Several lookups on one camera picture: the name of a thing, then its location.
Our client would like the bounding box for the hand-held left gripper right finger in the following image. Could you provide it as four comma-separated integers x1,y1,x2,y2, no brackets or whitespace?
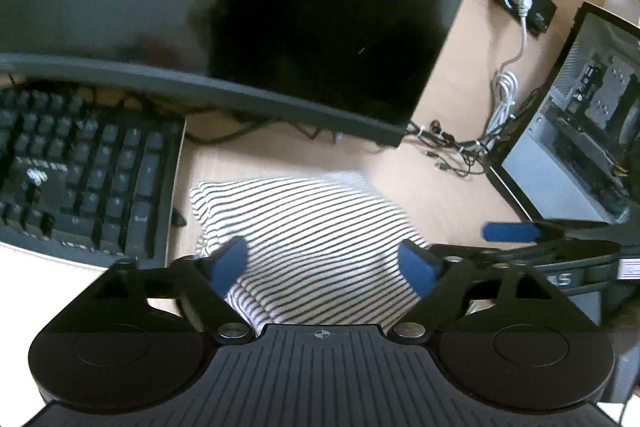
388,240,557,343

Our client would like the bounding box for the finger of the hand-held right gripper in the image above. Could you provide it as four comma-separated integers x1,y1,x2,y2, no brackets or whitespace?
481,219,622,246
429,243,540,269

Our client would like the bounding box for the white computer case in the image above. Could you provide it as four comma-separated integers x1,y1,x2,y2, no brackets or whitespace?
486,1,640,234

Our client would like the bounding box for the black cable bundle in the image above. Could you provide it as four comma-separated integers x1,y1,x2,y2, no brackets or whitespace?
404,87,547,178

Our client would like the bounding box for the black keyboard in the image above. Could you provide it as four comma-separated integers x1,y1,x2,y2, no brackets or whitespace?
0,84,187,271

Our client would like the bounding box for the white power cable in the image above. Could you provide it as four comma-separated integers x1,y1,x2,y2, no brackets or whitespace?
487,0,534,144

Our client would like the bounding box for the striped long-sleeve shirt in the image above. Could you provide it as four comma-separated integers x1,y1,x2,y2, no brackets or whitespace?
189,172,432,339

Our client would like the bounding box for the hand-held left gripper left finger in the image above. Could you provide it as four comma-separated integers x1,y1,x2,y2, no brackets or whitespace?
94,236,250,343

